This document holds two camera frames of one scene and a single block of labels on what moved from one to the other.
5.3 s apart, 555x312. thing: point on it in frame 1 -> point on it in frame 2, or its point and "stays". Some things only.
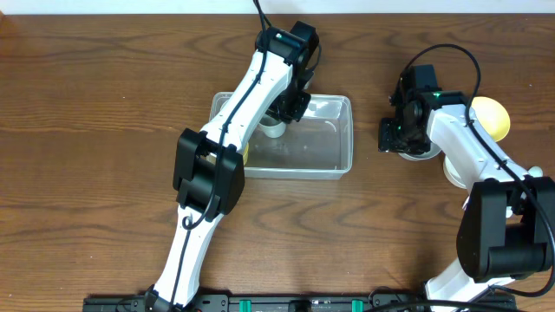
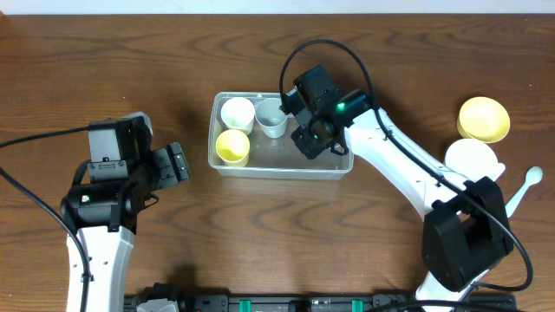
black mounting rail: [290, 302] stays
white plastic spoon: [537, 172] stays
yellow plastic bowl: [492, 116] stays
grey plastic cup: [271, 126] stays
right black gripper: [386, 138] -> [310, 147]
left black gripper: [295, 116] -> [174, 164]
